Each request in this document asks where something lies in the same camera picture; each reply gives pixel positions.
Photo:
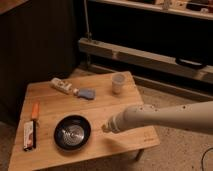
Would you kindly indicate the orange handled knife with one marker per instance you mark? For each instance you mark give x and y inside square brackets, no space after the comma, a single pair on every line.
[35,113]

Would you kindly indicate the metal pole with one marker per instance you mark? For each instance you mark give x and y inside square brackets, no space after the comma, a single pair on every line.
[88,33]

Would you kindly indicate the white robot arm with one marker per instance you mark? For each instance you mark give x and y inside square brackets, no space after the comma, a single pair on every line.
[196,117]

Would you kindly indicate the white tapered gripper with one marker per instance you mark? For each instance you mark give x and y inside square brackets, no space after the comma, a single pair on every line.
[117,124]

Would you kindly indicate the blue sponge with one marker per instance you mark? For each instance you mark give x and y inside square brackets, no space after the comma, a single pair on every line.
[88,94]

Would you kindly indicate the upper shelf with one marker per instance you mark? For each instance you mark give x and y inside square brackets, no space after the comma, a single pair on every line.
[157,8]

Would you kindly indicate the black case handle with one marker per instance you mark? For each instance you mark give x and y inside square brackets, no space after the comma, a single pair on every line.
[190,65]

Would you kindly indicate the black ceramic bowl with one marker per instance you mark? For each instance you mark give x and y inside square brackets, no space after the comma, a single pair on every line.
[72,132]

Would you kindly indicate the white tube bottle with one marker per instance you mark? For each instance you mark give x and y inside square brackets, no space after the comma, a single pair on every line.
[63,86]

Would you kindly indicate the wooden table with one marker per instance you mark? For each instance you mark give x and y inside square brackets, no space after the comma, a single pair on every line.
[54,106]

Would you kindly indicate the translucent plastic cup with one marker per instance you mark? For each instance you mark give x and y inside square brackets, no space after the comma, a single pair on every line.
[118,81]

